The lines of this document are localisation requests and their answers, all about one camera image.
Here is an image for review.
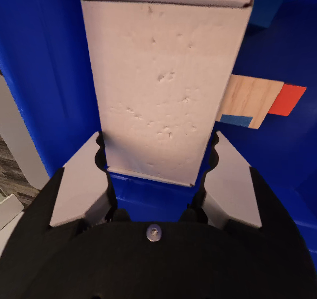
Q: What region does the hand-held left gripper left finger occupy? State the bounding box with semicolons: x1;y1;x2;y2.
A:
50;131;118;227

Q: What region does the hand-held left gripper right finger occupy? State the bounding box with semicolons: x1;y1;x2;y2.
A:
189;130;262;229

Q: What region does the blue plastic bin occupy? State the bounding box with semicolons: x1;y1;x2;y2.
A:
0;0;317;257

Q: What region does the wooden cube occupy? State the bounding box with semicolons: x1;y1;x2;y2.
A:
215;75;285;129

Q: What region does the white mailer box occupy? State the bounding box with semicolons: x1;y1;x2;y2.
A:
74;0;254;188

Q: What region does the blue cube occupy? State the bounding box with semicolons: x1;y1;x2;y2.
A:
219;114;253;128
248;0;287;29

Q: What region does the red cube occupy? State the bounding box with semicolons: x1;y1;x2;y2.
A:
267;84;307;117

